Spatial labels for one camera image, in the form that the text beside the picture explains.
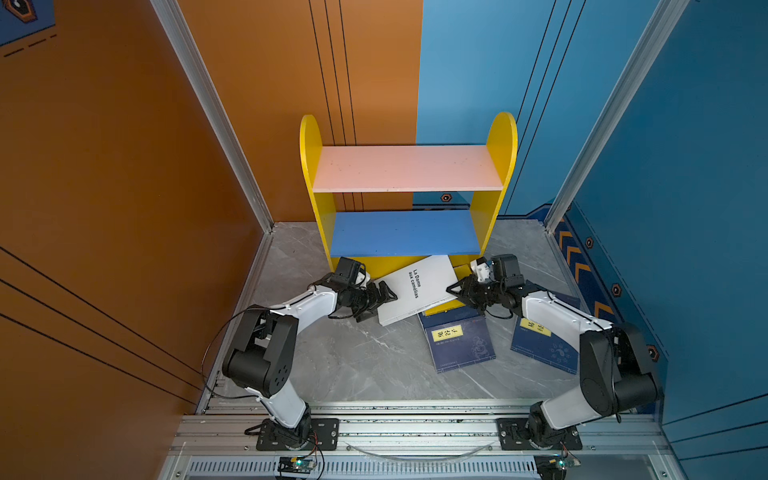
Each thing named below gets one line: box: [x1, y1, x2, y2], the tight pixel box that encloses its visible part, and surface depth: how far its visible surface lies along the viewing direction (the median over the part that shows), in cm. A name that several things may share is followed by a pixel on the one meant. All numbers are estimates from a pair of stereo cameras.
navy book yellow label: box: [418, 305, 496, 374], surface depth 89 cm
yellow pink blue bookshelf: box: [300, 111, 518, 280], surface depth 81 cm
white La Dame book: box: [375, 255, 461, 326], surface depth 93 cm
